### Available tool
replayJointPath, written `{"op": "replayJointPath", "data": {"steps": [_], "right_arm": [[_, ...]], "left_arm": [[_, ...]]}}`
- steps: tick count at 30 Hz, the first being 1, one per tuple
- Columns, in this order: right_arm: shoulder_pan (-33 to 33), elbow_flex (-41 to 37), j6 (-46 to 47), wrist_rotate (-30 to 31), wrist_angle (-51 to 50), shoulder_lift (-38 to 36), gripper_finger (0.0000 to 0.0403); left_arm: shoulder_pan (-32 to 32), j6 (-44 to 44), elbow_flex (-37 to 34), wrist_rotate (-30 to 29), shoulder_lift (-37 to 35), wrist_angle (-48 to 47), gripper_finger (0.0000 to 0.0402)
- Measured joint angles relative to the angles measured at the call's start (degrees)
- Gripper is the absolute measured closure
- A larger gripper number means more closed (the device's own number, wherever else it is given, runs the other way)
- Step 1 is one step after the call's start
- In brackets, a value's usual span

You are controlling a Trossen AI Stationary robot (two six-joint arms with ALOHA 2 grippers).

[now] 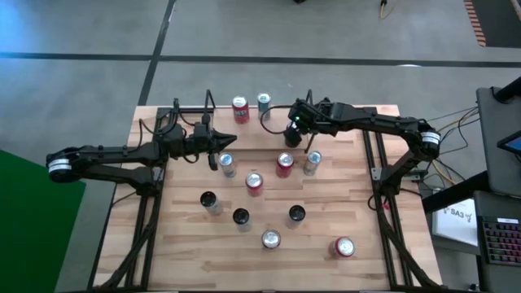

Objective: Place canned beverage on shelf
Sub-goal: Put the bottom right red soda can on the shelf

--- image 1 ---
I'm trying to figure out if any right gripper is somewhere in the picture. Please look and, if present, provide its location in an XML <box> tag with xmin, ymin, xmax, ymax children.
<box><xmin>288</xmin><ymin>99</ymin><xmax>326</xmax><ymax>155</ymax></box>

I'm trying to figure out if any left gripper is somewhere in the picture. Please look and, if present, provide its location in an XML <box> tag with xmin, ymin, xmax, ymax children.
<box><xmin>187</xmin><ymin>123</ymin><xmax>238</xmax><ymax>172</ymax></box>

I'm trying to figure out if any Red Bull can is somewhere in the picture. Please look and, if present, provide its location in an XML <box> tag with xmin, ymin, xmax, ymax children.
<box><xmin>302</xmin><ymin>150</ymin><xmax>323</xmax><ymax>177</ymax></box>

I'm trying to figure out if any red can white print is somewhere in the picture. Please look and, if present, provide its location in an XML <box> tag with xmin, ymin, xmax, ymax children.
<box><xmin>231</xmin><ymin>95</ymin><xmax>251</xmax><ymax>125</ymax></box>

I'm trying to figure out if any teal blue slim can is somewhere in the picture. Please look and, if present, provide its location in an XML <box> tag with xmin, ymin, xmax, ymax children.
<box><xmin>256</xmin><ymin>92</ymin><xmax>273</xmax><ymax>122</ymax></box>

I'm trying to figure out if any Celsius Peach Vibe can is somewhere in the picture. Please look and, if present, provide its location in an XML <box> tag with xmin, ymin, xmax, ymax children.
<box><xmin>232</xmin><ymin>208</ymin><xmax>252</xmax><ymax>234</ymax></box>
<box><xmin>199</xmin><ymin>190</ymin><xmax>225</xmax><ymax>216</ymax></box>
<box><xmin>286</xmin><ymin>204</ymin><xmax>307</xmax><ymax>230</ymax></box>

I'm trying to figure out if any red can silver top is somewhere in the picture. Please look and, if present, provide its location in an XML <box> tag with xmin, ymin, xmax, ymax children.
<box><xmin>328</xmin><ymin>236</ymin><xmax>357</xmax><ymax>260</ymax></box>
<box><xmin>275</xmin><ymin>151</ymin><xmax>295</xmax><ymax>179</ymax></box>

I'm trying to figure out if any silver slim can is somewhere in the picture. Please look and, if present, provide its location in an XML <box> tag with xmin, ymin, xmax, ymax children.
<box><xmin>217</xmin><ymin>152</ymin><xmax>238</xmax><ymax>179</ymax></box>

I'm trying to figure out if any red can blue letter print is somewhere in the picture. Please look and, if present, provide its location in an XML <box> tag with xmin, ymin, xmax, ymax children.
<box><xmin>245</xmin><ymin>172</ymin><xmax>265</xmax><ymax>198</ymax></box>

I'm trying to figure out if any red Coca-Cola Star Wars can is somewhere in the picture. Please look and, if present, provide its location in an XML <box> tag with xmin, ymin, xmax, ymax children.
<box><xmin>260</xmin><ymin>229</ymin><xmax>282</xmax><ymax>250</ymax></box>

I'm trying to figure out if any white paper sign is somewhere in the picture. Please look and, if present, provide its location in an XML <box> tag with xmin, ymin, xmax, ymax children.
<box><xmin>431</xmin><ymin>198</ymin><xmax>479</xmax><ymax>247</ymax></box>

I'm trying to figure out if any grey desk panel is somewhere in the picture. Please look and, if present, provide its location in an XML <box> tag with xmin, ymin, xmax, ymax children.
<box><xmin>475</xmin><ymin>85</ymin><xmax>521</xmax><ymax>197</ymax></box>

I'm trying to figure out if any green floor mat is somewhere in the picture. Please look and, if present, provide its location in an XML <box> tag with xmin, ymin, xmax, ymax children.
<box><xmin>0</xmin><ymin>148</ymin><xmax>87</xmax><ymax>293</ymax></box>

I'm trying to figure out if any tablet blue screen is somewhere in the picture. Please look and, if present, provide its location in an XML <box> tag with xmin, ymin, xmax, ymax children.
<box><xmin>496</xmin><ymin>129</ymin><xmax>521</xmax><ymax>155</ymax></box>

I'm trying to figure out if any backlit keyboard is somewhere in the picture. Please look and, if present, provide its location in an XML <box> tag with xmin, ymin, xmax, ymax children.
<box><xmin>479</xmin><ymin>215</ymin><xmax>521</xmax><ymax>268</ymax></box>

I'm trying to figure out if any black mat orange striped edge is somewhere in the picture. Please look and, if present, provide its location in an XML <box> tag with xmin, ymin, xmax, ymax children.
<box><xmin>462</xmin><ymin>0</ymin><xmax>521</xmax><ymax>49</ymax></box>

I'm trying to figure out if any black desk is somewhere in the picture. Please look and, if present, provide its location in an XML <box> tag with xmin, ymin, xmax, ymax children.
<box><xmin>421</xmin><ymin>169</ymin><xmax>521</xmax><ymax>293</ymax></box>

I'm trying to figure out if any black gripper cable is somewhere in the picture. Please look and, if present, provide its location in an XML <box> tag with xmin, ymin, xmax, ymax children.
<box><xmin>259</xmin><ymin>104</ymin><xmax>296</xmax><ymax>135</ymax></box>

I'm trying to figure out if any black aluminium table frame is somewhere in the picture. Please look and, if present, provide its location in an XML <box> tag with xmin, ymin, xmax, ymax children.
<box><xmin>92</xmin><ymin>106</ymin><xmax>440</xmax><ymax>292</ymax></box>

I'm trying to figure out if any yellow floor cable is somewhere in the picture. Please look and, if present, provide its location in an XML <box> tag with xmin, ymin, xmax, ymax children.
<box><xmin>429</xmin><ymin>106</ymin><xmax>480</xmax><ymax>186</ymax></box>

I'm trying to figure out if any yellow hanging cable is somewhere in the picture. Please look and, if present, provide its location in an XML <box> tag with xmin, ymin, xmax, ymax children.
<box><xmin>378</xmin><ymin>0</ymin><xmax>398</xmax><ymax>20</ymax></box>

